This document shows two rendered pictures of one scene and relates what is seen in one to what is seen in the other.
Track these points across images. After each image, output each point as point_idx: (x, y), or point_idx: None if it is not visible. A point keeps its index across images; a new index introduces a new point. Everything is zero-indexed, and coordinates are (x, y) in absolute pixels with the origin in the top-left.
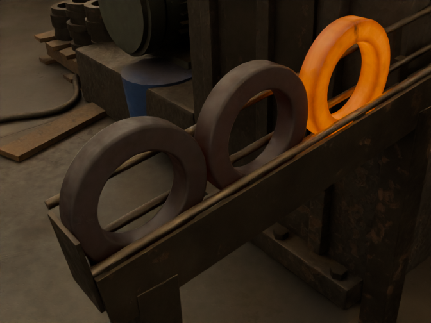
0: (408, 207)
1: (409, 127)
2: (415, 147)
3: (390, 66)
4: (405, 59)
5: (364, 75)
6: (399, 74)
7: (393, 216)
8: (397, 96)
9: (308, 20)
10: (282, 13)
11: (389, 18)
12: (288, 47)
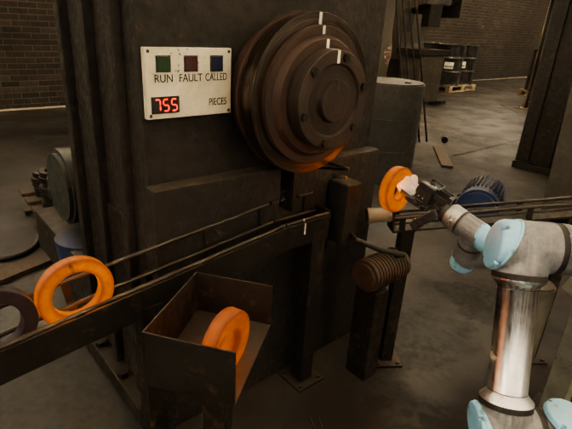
0: None
1: (134, 318)
2: None
3: (132, 278)
4: (145, 273)
5: (98, 287)
6: (145, 281)
7: (144, 373)
8: (115, 302)
9: (121, 233)
10: (111, 225)
11: (150, 243)
12: (116, 247)
